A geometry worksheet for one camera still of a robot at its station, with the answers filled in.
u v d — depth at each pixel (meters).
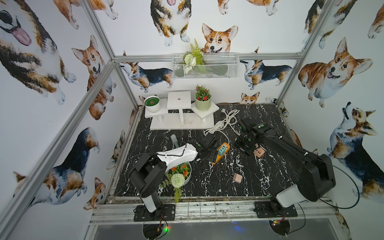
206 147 0.68
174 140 1.01
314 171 0.42
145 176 0.45
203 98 0.90
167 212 0.73
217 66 0.93
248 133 0.63
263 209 0.73
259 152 0.92
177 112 1.00
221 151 0.88
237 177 0.83
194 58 0.82
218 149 0.92
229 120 1.07
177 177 0.69
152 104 0.92
